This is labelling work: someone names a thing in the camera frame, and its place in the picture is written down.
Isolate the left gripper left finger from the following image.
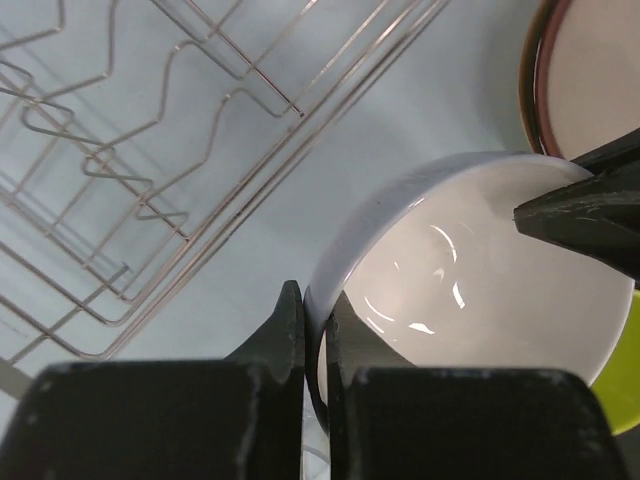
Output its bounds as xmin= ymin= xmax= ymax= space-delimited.
xmin=1 ymin=280 xmax=305 ymax=479

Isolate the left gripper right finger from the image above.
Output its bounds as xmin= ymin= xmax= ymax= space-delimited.
xmin=327 ymin=296 xmax=629 ymax=479

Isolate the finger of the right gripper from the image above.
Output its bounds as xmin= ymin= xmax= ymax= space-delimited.
xmin=514 ymin=129 xmax=639 ymax=280

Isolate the red rimmed round plate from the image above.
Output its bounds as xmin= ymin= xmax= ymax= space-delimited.
xmin=519 ymin=0 xmax=639 ymax=160

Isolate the white ceramic bowl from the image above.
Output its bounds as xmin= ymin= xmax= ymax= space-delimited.
xmin=304 ymin=152 xmax=639 ymax=433

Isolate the lime green bowl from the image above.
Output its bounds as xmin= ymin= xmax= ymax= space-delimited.
xmin=592 ymin=290 xmax=639 ymax=435

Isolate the metal wire dish rack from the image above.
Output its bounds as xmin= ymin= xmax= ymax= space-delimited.
xmin=1 ymin=1 xmax=444 ymax=367

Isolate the clear plastic cup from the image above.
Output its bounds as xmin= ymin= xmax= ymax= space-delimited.
xmin=300 ymin=399 xmax=331 ymax=480

